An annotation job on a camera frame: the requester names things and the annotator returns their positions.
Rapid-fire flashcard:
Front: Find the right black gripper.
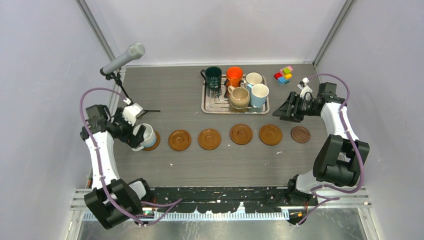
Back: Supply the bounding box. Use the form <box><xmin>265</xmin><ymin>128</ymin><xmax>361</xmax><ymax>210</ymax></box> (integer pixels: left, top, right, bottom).
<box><xmin>273</xmin><ymin>91</ymin><xmax>319</xmax><ymax>123</ymax></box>

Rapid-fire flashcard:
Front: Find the white blue mug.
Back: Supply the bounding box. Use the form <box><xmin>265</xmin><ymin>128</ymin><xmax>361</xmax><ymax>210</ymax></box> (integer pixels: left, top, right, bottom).
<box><xmin>132</xmin><ymin>123</ymin><xmax>157</xmax><ymax>151</ymax></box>

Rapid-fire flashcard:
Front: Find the orange brown coaster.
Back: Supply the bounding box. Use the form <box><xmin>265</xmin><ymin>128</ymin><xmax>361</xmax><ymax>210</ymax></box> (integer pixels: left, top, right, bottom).
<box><xmin>258</xmin><ymin>124</ymin><xmax>283</xmax><ymax>146</ymax></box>
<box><xmin>143</xmin><ymin>129</ymin><xmax>162</xmax><ymax>152</ymax></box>

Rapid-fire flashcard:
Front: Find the dark wooden coaster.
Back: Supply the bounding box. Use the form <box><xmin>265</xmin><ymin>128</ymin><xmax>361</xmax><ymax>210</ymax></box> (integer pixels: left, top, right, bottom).
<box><xmin>290</xmin><ymin>126</ymin><xmax>311</xmax><ymax>144</ymax></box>

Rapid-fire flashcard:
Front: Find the orange brown coaster front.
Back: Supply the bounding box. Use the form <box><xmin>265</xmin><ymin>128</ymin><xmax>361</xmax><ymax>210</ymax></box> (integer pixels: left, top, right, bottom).
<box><xmin>258</xmin><ymin>124</ymin><xmax>283</xmax><ymax>146</ymax></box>

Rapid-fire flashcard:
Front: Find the metal tray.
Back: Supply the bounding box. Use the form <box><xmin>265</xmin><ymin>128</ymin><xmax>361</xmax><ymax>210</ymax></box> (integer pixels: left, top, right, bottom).
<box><xmin>201</xmin><ymin>74</ymin><xmax>270</xmax><ymax>115</ymax></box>

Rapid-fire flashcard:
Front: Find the dark green mug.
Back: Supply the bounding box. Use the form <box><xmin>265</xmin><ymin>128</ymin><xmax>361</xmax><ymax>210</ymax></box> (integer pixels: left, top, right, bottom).
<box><xmin>200</xmin><ymin>66</ymin><xmax>222</xmax><ymax>91</ymax></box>

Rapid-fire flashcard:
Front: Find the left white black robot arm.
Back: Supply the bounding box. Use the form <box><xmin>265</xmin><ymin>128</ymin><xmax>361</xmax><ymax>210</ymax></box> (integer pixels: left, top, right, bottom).
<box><xmin>80</xmin><ymin>104</ymin><xmax>156</xmax><ymax>230</ymax></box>

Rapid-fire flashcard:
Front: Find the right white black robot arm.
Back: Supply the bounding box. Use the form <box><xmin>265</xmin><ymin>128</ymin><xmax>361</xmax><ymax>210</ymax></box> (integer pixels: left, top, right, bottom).
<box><xmin>272</xmin><ymin>82</ymin><xmax>370</xmax><ymax>205</ymax></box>

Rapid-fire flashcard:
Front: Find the colourful block puzzle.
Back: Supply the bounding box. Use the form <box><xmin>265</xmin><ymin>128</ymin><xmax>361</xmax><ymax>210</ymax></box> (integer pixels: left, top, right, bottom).
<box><xmin>273</xmin><ymin>65</ymin><xmax>293</xmax><ymax>85</ymax></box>

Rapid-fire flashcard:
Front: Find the light blue mug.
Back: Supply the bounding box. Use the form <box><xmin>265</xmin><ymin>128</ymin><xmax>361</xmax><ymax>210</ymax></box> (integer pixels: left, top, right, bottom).
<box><xmin>245</xmin><ymin>83</ymin><xmax>270</xmax><ymax>108</ymax></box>

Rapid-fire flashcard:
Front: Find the cream white mug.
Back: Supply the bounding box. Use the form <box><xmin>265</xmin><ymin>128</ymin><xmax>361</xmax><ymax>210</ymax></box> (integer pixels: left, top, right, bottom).
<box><xmin>244</xmin><ymin>72</ymin><xmax>264</xmax><ymax>86</ymax></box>

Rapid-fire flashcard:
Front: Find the beige mug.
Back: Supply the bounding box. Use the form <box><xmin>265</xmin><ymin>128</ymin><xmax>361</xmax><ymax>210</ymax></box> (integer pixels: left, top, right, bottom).
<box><xmin>227</xmin><ymin>86</ymin><xmax>250</xmax><ymax>110</ymax></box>

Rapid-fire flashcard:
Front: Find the orange mug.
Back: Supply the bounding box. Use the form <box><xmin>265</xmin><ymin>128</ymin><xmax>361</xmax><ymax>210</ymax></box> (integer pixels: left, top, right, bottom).
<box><xmin>225</xmin><ymin>66</ymin><xmax>244</xmax><ymax>88</ymax></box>

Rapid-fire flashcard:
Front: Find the grey microphone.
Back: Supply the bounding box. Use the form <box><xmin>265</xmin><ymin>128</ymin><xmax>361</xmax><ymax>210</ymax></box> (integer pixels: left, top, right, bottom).
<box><xmin>99</xmin><ymin>43</ymin><xmax>146</xmax><ymax>76</ymax></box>

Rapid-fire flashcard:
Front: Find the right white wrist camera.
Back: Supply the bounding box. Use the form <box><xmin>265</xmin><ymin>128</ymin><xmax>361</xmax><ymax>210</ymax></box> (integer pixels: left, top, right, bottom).
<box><xmin>297</xmin><ymin>77</ymin><xmax>313</xmax><ymax>101</ymax></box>

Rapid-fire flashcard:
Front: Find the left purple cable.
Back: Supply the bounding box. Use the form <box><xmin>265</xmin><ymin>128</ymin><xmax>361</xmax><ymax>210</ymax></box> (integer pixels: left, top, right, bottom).
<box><xmin>78</xmin><ymin>87</ymin><xmax>183</xmax><ymax>227</ymax></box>

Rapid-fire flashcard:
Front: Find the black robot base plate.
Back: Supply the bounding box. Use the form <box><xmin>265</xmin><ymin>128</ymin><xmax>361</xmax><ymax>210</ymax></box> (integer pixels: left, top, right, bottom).
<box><xmin>141</xmin><ymin>186</ymin><xmax>318</xmax><ymax>214</ymax></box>

